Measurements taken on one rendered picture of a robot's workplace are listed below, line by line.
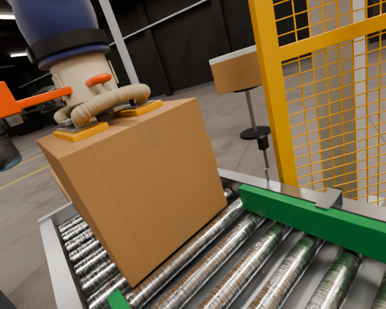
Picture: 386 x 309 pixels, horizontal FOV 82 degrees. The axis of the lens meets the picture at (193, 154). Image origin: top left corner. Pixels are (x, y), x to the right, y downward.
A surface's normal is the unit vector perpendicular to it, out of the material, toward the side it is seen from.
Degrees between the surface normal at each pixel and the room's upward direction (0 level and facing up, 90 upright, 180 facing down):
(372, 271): 0
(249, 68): 90
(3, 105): 90
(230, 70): 90
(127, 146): 90
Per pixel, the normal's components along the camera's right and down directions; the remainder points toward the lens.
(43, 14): 0.09, 0.30
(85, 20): 0.83, -0.07
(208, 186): 0.62, 0.11
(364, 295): -0.29, -0.89
